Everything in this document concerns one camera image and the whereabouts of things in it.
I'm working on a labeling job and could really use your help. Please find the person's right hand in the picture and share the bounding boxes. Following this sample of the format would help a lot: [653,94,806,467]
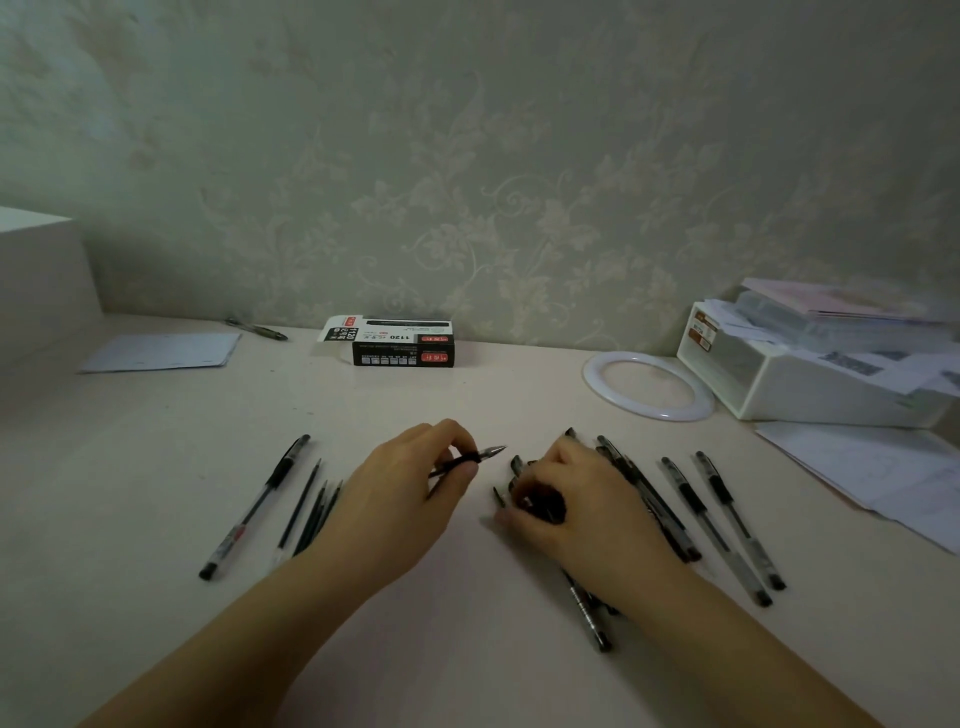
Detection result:
[493,435,687,606]

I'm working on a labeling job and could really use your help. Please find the person's left hand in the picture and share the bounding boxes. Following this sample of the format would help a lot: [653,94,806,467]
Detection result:
[303,418,481,601]

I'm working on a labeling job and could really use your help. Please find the black gel pen barrel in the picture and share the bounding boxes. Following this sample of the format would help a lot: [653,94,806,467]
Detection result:
[508,453,567,526]

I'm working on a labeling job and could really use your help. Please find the black pen tip section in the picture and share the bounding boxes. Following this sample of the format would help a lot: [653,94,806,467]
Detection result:
[427,444,509,481]

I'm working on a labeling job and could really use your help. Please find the person's right forearm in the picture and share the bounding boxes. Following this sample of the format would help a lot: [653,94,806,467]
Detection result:
[618,558,886,728]

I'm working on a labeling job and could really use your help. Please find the person's left forearm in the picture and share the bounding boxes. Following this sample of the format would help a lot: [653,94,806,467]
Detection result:
[75,541,376,728]

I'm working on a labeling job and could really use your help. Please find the clear black gel pen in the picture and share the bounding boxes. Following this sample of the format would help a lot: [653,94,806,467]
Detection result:
[597,435,704,564]
[561,568,615,654]
[198,434,312,583]
[693,450,788,593]
[659,456,774,609]
[594,446,693,565]

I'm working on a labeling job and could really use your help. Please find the thin black pen refill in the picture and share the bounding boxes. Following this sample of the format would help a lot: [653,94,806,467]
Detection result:
[303,480,344,549]
[292,480,330,558]
[276,458,323,555]

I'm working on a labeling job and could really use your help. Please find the black and white pen box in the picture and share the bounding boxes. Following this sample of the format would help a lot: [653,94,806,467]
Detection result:
[318,314,457,369]

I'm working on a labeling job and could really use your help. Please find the dark pen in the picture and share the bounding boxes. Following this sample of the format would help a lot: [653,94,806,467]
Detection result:
[224,317,289,343]

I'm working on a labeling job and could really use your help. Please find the white plastic storage box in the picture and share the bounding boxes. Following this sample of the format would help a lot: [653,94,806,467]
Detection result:
[675,300,960,430]

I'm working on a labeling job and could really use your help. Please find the pale blue paper sheet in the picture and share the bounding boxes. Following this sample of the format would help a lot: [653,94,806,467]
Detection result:
[78,330,243,375]

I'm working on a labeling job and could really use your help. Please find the white paper sheets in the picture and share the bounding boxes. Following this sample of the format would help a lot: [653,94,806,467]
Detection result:
[754,420,960,558]

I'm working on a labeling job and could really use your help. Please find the pink paper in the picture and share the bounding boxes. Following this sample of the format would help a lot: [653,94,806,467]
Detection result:
[741,276,909,319]

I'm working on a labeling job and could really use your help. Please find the clear plastic case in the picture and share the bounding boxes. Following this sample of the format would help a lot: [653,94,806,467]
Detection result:
[733,288,960,355]

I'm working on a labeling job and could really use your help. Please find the white cabinet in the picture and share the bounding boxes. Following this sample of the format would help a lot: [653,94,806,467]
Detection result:
[0,205,105,369]

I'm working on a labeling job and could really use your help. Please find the white plastic ring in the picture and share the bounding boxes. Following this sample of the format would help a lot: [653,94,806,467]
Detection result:
[582,350,717,423]

